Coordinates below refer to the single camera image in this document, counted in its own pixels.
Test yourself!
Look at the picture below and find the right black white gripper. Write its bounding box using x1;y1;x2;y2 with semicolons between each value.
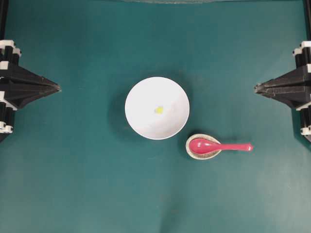
254;41;311;142

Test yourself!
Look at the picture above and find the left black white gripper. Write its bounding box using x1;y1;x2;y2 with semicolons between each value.
0;39;61;142

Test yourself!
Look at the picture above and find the pink plastic spoon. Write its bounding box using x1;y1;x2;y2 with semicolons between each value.
190;138;253;154

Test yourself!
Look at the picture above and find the white round bowl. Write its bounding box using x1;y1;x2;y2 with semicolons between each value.
124;77;190;140

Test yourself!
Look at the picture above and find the speckled ceramic spoon rest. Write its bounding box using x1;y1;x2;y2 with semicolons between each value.
185;133;221;160

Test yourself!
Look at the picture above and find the yellow hexagonal prism block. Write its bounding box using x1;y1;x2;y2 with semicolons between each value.
155;106;163;115

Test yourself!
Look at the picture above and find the right black frame post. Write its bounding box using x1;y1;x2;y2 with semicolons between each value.
303;0;311;41

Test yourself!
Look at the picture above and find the black frame post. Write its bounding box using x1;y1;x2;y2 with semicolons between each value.
303;0;311;41
0;0;9;40

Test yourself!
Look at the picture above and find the left black frame post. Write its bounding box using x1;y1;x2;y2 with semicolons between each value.
0;0;9;40

